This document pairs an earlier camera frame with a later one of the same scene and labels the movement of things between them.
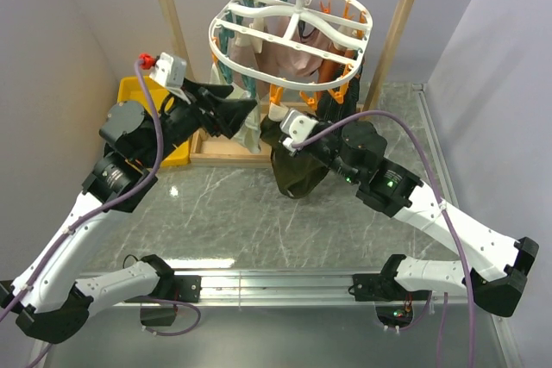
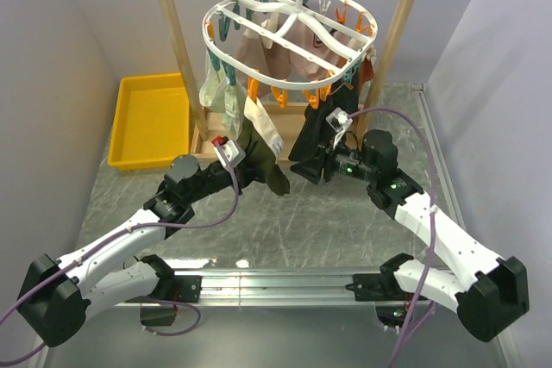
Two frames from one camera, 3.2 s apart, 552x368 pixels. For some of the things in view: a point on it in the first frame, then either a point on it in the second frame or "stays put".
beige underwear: (246, 40) to (271, 24)
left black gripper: (235, 109) to (245, 173)
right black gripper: (304, 150) to (309, 169)
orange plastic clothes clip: (276, 94) to (254, 88)
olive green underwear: (295, 177) to (260, 163)
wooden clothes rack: (209, 150) stays put
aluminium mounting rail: (266, 288) stays put
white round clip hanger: (292, 39) stays put
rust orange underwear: (328, 68) to (366, 73)
